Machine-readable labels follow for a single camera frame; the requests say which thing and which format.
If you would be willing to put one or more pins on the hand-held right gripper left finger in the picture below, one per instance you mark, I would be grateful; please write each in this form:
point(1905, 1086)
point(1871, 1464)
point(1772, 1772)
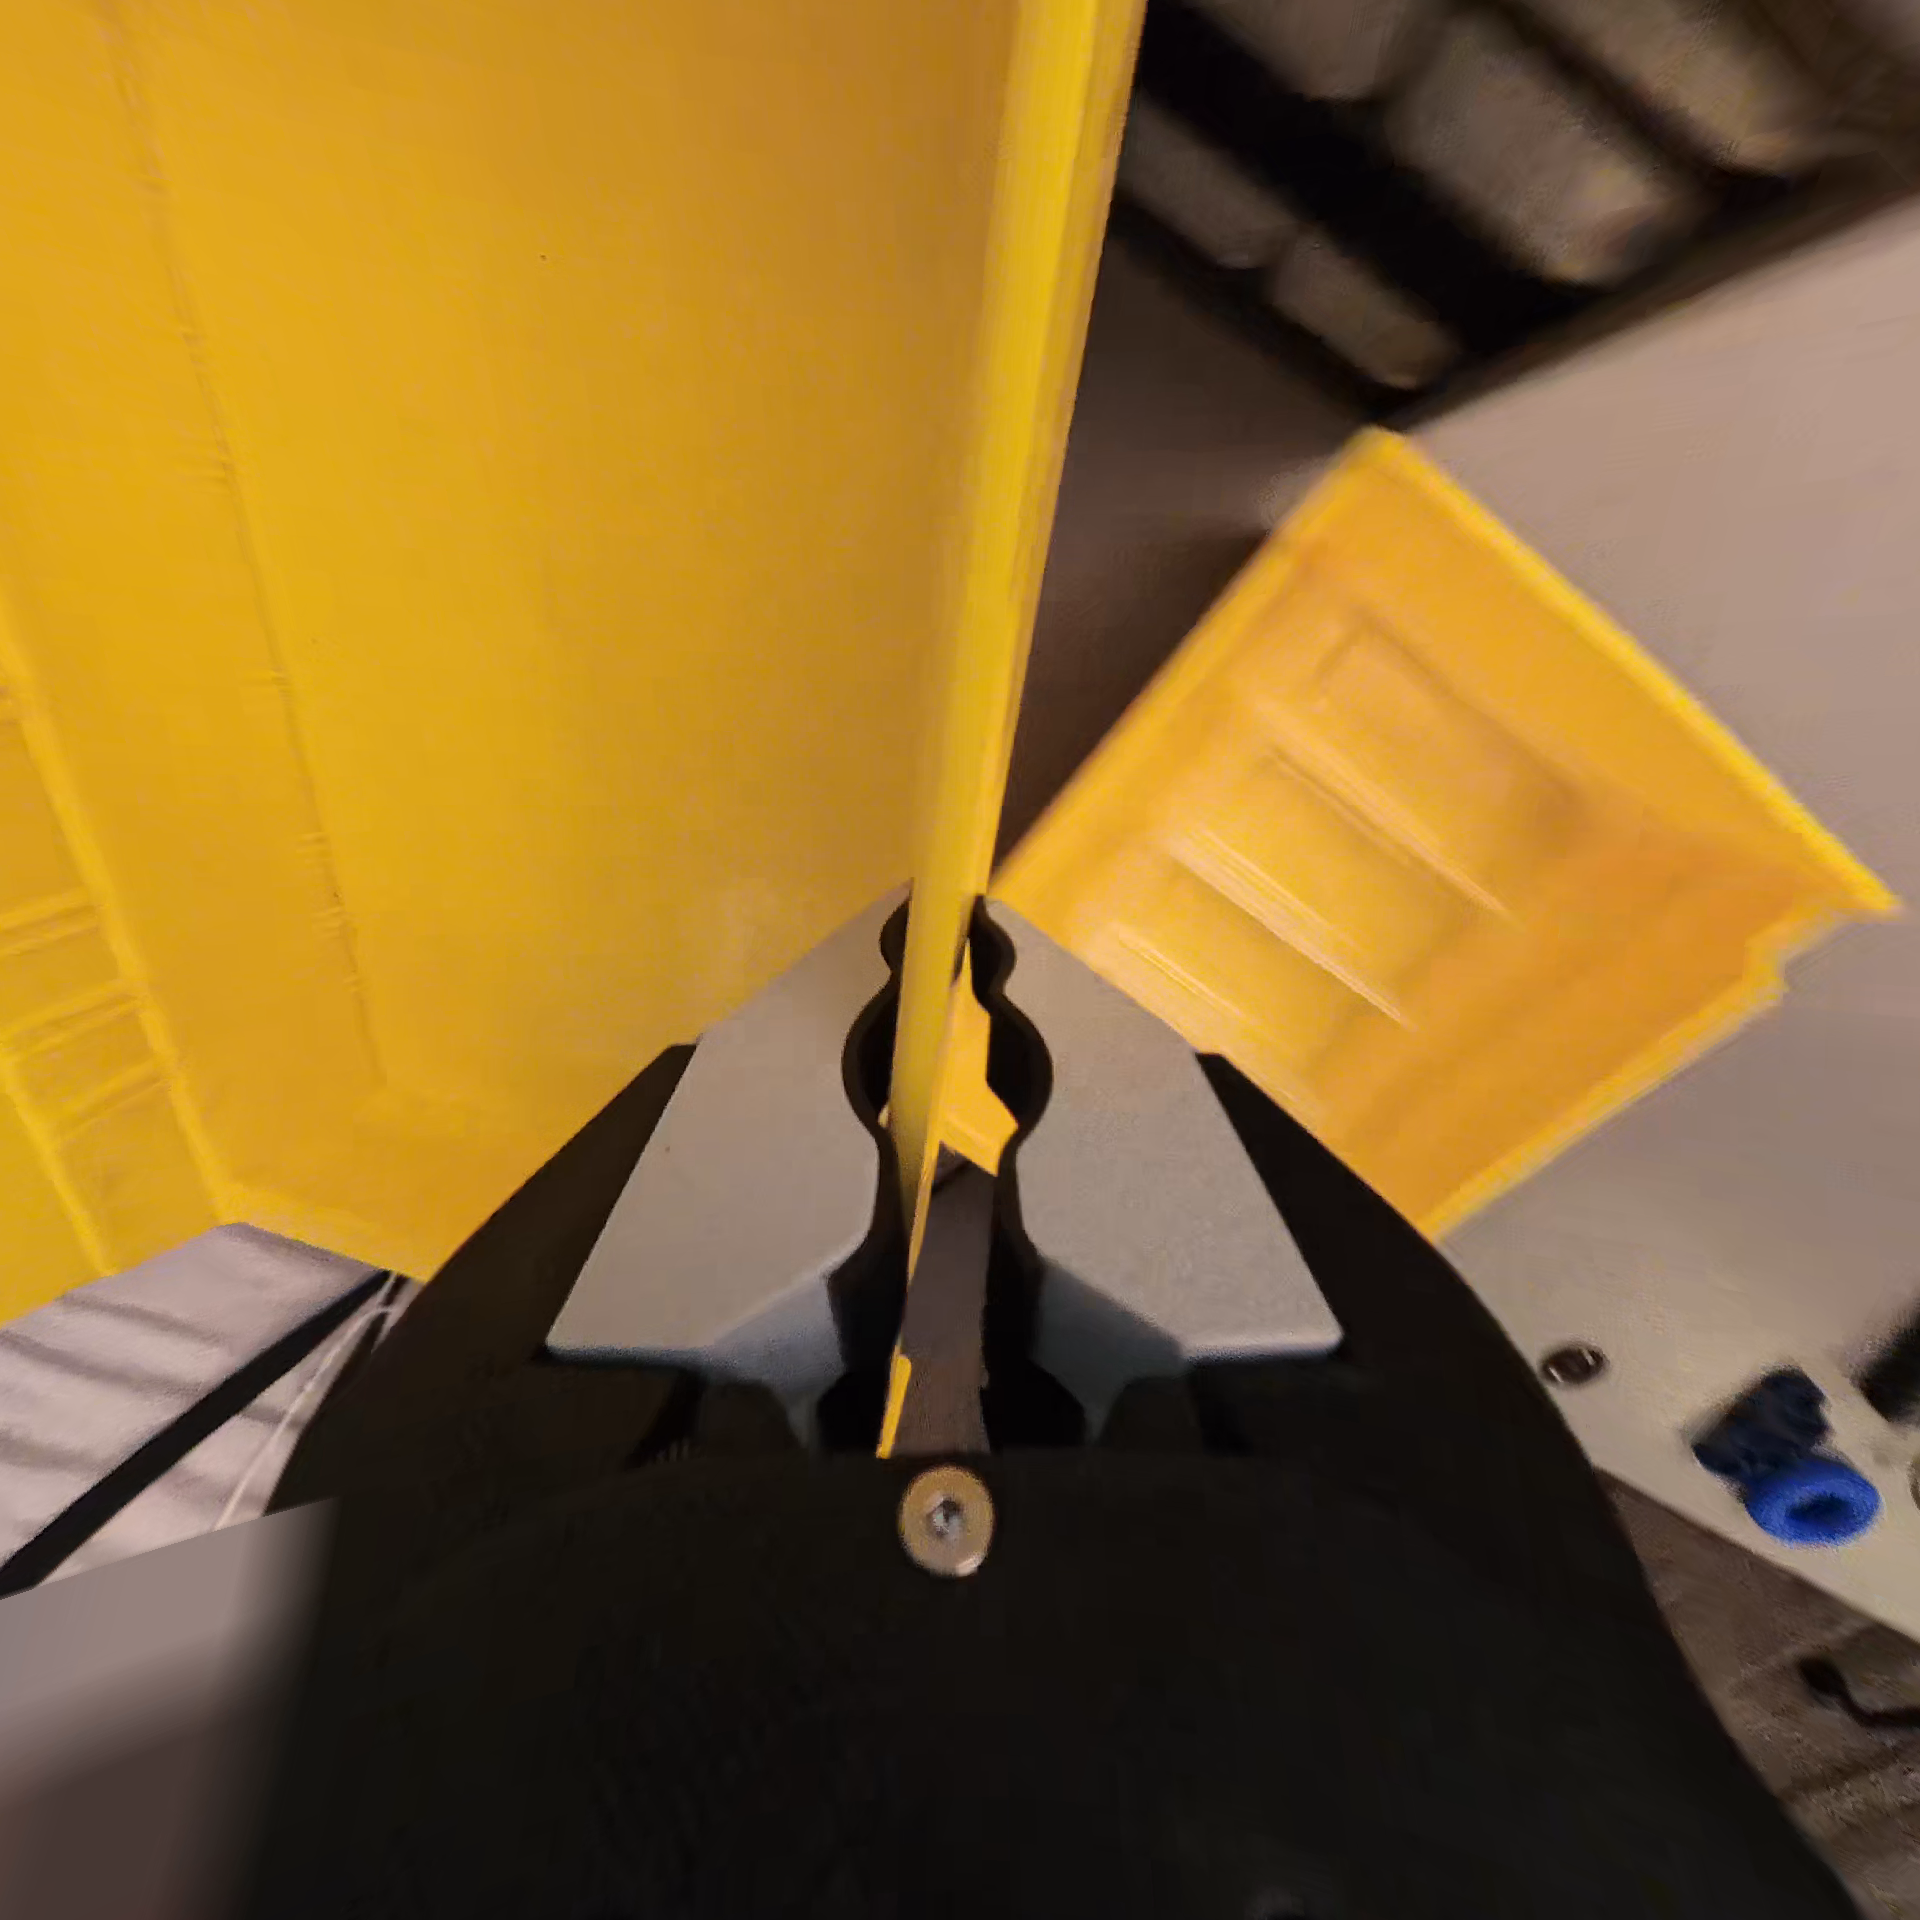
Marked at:
point(720, 1184)

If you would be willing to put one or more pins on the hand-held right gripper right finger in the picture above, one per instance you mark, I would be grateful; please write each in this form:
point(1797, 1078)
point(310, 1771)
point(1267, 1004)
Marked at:
point(1161, 1184)

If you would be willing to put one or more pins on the yellow plastic drawer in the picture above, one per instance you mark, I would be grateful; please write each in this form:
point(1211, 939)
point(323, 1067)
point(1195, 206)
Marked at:
point(524, 599)
point(1425, 839)

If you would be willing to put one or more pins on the blue plastic connector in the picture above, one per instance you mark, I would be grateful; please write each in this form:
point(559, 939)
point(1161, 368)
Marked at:
point(1787, 1464)

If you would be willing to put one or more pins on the black object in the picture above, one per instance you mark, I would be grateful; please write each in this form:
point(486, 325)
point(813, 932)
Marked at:
point(1894, 1376)

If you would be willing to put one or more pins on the grey ribbed cushion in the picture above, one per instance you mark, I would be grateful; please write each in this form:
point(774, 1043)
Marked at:
point(1516, 166)

